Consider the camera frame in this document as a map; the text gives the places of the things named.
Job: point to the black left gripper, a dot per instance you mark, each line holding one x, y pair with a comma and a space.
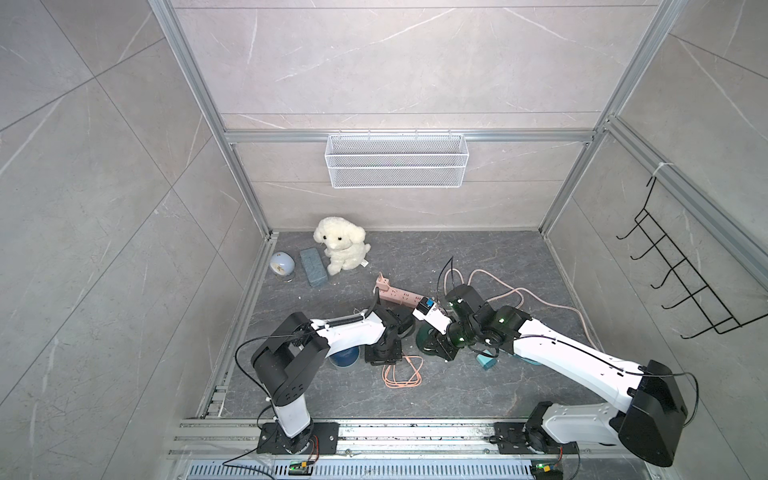
373, 358

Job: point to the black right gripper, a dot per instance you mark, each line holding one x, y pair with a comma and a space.
445, 351

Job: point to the teal USB charger adapter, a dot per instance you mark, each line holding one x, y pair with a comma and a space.
486, 362

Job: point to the pink power strip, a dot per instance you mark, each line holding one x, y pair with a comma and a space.
411, 299

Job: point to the pink USB charger adapter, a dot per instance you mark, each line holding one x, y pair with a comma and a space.
383, 283

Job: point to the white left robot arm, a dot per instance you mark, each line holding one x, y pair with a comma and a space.
287, 361

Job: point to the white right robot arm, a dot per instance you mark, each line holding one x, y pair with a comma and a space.
641, 408

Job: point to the grey-blue glasses case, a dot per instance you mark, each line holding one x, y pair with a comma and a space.
314, 268

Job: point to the white plush dog toy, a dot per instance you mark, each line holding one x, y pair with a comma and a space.
344, 243

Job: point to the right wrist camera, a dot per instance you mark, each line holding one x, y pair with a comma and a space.
428, 311

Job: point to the white wire mesh basket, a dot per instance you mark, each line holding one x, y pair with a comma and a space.
358, 161

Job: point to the metal base rail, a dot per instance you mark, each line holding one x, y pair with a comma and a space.
389, 449

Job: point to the black wall hook rack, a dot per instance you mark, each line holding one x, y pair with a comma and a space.
718, 316

